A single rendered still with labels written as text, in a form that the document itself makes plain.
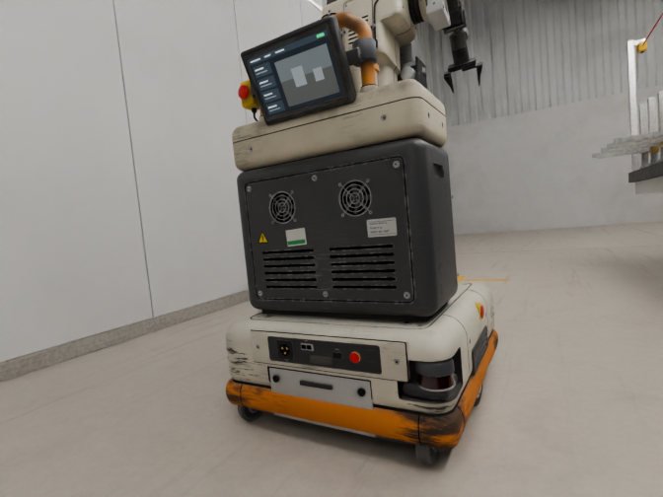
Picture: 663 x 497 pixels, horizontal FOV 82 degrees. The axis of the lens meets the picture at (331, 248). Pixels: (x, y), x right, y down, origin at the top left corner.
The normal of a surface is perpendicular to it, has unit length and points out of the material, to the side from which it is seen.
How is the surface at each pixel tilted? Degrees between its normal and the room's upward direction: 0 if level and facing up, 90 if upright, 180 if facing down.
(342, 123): 90
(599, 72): 90
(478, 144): 90
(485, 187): 90
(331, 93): 115
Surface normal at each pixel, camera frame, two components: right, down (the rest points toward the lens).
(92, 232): 0.87, -0.05
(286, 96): -0.41, 0.52
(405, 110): -0.50, 0.11
